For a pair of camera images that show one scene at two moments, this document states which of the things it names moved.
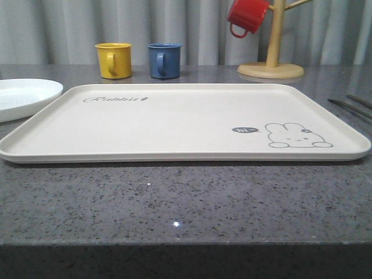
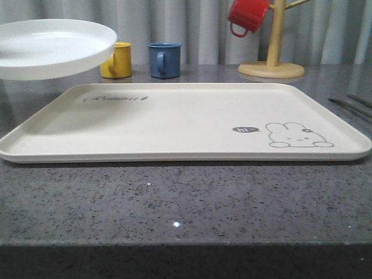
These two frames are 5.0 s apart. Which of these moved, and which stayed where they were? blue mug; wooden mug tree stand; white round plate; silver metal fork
Moved: white round plate
Stayed: wooden mug tree stand; blue mug; silver metal fork
